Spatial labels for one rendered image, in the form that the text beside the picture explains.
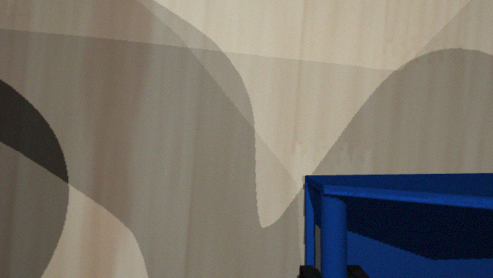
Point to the blue open-front bin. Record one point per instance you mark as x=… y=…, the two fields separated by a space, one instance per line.
x=390 y=238

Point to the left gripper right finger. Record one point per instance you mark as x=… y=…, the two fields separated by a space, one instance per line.
x=355 y=271

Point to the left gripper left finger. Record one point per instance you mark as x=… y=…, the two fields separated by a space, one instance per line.
x=308 y=271

